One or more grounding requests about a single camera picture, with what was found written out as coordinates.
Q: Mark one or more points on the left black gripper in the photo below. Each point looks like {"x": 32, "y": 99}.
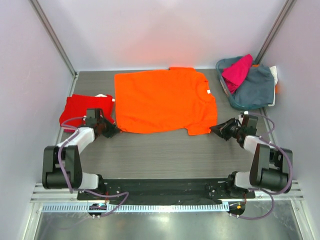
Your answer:
{"x": 113, "y": 129}

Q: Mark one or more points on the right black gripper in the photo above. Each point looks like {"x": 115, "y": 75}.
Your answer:
{"x": 227, "y": 128}

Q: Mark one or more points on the orange t-shirt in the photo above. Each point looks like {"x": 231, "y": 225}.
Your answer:
{"x": 164, "y": 100}

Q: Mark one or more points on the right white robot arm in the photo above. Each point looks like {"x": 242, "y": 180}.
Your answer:
{"x": 272, "y": 166}

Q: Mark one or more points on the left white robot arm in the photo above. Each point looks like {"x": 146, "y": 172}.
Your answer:
{"x": 62, "y": 168}

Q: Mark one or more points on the folded red t-shirt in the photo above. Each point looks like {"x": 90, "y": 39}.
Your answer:
{"x": 77, "y": 105}

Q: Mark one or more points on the magenta t-shirt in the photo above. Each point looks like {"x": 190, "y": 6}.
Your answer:
{"x": 235, "y": 75}

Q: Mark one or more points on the teal laundry basket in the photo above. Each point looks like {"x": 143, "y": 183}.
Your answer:
{"x": 220, "y": 66}

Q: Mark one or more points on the white t-shirt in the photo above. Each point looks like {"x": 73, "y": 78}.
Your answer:
{"x": 274, "y": 72}

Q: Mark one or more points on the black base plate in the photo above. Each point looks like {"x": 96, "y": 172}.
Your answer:
{"x": 167, "y": 192}

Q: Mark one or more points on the slotted cable duct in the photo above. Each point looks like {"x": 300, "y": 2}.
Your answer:
{"x": 104, "y": 208}

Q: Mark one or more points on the right aluminium corner post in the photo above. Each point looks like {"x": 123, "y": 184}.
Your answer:
{"x": 275, "y": 28}

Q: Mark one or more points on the aluminium corner post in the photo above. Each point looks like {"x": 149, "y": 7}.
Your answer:
{"x": 52, "y": 35}
{"x": 275, "y": 28}

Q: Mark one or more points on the left aluminium corner post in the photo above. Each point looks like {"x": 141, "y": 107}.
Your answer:
{"x": 52, "y": 35}

